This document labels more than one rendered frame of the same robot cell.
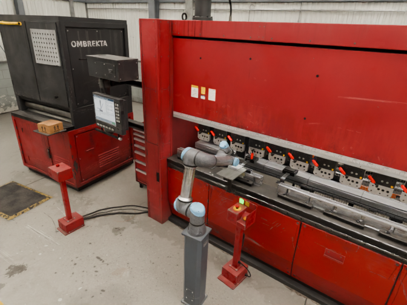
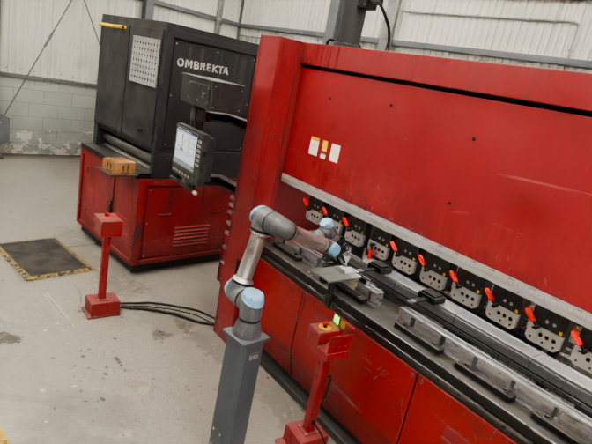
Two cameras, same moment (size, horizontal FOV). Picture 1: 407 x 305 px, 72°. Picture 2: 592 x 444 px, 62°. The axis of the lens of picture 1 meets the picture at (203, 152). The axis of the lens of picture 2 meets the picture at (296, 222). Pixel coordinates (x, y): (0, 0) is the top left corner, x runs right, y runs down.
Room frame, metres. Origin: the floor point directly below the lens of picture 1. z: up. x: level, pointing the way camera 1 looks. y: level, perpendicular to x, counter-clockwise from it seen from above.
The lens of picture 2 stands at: (-0.41, -0.65, 2.07)
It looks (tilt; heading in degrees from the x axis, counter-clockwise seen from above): 16 degrees down; 14
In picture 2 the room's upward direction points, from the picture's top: 11 degrees clockwise
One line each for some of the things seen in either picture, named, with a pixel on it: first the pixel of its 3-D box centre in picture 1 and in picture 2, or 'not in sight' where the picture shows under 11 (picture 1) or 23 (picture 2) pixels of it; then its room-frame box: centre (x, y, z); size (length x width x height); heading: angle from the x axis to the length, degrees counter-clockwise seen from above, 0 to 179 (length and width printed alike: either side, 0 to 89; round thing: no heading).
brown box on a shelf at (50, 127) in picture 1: (49, 126); (117, 165); (3.27, 1.94, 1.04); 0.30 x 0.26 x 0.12; 61
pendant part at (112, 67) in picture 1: (115, 100); (203, 138); (2.83, 0.93, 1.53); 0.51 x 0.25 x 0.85; 53
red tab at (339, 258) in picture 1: (334, 256); (456, 442); (1.75, -1.10, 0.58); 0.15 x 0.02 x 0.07; 54
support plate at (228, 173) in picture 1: (231, 172); (336, 273); (2.36, -0.28, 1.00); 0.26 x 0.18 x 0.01; 144
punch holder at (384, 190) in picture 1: (382, 183); (550, 327); (1.79, -1.31, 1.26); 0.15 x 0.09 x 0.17; 54
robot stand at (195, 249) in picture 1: (195, 267); (234, 395); (1.76, 0.03, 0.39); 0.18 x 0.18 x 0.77; 61
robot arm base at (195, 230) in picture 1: (197, 225); (247, 324); (1.76, 0.03, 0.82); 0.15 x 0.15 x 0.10
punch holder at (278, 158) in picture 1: (278, 152); (409, 255); (2.26, -0.66, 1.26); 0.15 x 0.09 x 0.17; 54
